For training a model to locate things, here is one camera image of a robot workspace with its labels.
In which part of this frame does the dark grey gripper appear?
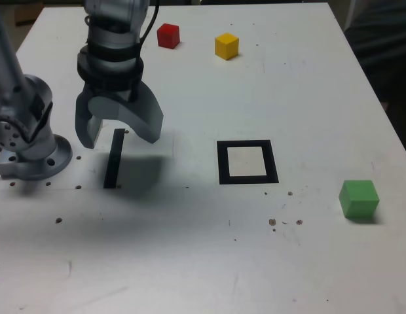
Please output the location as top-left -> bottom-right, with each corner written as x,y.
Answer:
75,80 -> 164,150

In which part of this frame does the red cube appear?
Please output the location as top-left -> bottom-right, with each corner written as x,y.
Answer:
157,23 -> 181,49

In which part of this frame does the yellow cube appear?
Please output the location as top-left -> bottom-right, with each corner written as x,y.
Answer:
214,32 -> 240,61

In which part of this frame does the green cube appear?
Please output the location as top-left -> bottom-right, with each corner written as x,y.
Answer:
339,179 -> 380,219

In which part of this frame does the black tape square outline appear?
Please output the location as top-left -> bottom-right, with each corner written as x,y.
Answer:
216,139 -> 280,185

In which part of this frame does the black tape strip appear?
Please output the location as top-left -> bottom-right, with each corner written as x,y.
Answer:
103,128 -> 126,190

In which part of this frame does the brown cardboard box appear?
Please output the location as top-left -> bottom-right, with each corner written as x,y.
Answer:
14,4 -> 44,26

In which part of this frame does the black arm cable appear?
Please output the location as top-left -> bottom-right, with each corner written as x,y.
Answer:
134,0 -> 160,101

